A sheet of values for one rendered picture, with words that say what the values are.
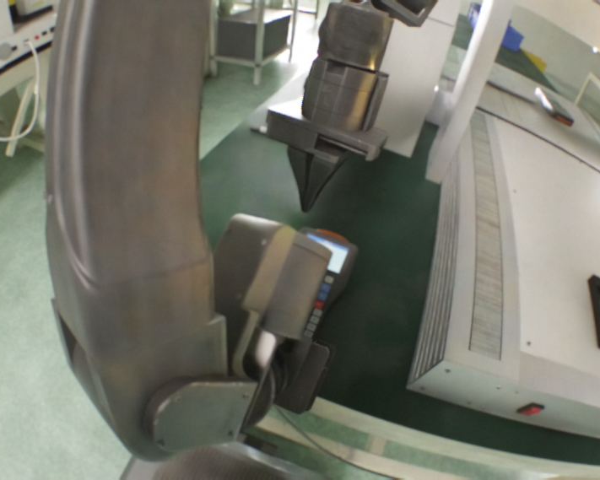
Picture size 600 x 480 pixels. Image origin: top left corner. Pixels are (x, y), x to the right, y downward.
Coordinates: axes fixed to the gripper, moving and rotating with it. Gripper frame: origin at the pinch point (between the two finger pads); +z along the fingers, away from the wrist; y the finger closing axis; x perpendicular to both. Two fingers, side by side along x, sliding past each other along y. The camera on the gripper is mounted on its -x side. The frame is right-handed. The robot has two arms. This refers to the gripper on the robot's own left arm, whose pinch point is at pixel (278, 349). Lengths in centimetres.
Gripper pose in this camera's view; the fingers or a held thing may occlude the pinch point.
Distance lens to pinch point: 38.7
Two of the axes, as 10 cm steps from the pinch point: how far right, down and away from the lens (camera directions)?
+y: -9.2, -3.5, 1.7
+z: 0.9, 2.1, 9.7
